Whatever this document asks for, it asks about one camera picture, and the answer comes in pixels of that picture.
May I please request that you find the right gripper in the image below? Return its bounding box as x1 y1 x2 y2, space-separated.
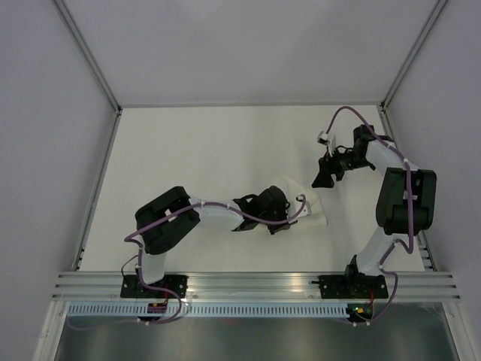
311 145 371 189

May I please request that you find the white cloth napkin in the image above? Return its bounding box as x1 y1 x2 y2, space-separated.
272 175 328 227

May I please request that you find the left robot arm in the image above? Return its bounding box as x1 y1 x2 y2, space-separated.
128 186 307 298

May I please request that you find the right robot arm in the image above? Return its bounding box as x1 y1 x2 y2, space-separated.
312 125 437 297

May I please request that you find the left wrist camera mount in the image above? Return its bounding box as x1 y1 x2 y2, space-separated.
295 194 312 217

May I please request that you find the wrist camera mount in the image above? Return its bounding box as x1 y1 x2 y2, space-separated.
316 131 336 156
295 194 312 217

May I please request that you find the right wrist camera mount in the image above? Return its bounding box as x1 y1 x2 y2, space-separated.
316 131 336 156

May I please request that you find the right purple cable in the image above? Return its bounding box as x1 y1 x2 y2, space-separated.
325 106 416 328

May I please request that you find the purple cable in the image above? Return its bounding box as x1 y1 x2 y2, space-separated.
325 106 416 328
67 195 307 331

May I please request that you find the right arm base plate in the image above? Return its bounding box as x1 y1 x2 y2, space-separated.
313 265 389 300

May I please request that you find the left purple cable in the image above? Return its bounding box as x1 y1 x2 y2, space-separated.
67 195 307 331

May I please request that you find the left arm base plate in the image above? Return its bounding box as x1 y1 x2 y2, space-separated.
120 275 188 299

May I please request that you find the back aluminium frame rail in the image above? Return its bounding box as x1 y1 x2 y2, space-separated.
119 100 382 109

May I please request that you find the left side aluminium rail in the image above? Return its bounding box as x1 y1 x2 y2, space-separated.
70 108 123 271

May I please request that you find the right aluminium frame post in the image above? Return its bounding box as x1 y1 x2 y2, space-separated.
380 0 450 112

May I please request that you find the aluminium frame post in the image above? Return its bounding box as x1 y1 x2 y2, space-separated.
380 0 450 112
51 0 122 115

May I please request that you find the front aluminium rail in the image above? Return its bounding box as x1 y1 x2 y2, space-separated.
51 272 461 302

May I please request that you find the white slotted cable duct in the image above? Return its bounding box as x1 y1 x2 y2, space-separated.
68 302 348 318

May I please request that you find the left aluminium frame post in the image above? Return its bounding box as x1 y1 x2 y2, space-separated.
51 0 122 115

